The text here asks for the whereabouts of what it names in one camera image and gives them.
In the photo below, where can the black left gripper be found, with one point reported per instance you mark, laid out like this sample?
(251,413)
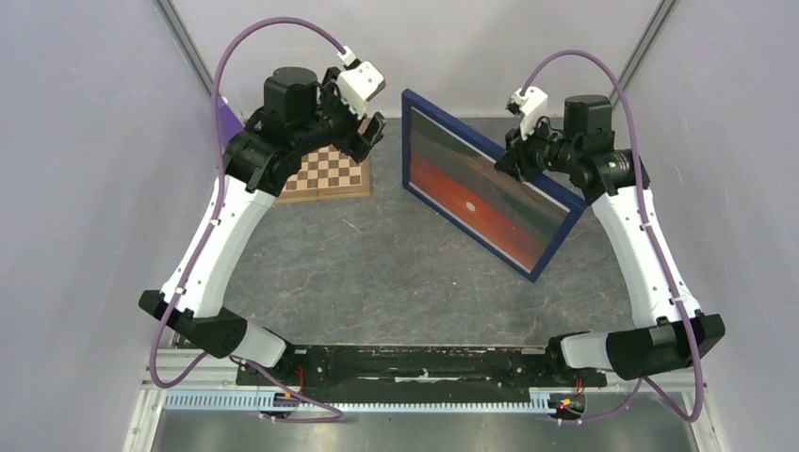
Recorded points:
(355,145)

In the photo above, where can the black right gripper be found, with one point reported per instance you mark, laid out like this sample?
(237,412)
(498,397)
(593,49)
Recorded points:
(517,159)

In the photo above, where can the wooden picture frame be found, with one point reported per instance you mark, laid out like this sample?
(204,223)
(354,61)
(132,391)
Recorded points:
(410,98)

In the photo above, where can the red sunset photo print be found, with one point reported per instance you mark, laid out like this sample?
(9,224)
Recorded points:
(517,221)

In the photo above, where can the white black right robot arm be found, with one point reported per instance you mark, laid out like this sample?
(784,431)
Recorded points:
(670,330)

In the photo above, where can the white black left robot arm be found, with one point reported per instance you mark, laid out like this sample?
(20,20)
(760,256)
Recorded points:
(300,114)

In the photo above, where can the wooden chessboard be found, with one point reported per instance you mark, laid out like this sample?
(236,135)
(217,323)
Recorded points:
(327,174)

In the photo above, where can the purple wedge stand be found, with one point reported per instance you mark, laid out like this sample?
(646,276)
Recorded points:
(229,123)

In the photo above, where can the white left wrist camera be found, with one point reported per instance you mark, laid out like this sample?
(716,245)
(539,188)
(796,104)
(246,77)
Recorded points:
(358,83)

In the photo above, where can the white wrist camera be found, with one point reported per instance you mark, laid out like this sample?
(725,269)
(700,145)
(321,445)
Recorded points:
(528,105)
(358,83)

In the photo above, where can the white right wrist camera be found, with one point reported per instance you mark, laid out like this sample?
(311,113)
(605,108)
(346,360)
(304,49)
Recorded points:
(528,105)

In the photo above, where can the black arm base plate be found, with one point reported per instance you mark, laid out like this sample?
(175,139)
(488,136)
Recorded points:
(327,366)

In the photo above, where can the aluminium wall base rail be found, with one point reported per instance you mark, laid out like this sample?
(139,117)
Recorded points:
(181,337)

